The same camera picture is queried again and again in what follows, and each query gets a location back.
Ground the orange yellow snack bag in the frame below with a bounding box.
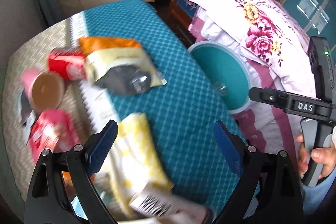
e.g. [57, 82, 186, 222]
[77, 36, 167, 96]

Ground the pink red candy wrapper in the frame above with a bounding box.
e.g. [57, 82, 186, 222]
[28, 109, 80, 163]

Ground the yellow snack wrapper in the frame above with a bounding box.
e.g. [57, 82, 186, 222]
[106, 113, 174, 218]

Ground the pink paper cup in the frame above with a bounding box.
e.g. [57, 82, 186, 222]
[21, 69, 65, 114]

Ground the person's right hand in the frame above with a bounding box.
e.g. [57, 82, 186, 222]
[295, 134, 335, 180]

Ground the teal plastic trash bin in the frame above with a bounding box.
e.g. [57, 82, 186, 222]
[188, 41, 252, 115]

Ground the light blue torn wrapper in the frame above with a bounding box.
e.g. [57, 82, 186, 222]
[18, 91, 33, 126]

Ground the red cola can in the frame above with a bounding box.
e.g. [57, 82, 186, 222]
[47, 47, 86, 81]

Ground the floral pink white quilt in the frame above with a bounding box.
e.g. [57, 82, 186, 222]
[187, 0, 309, 163]

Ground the patterned bed sheet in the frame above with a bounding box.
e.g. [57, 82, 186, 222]
[1, 0, 241, 214]

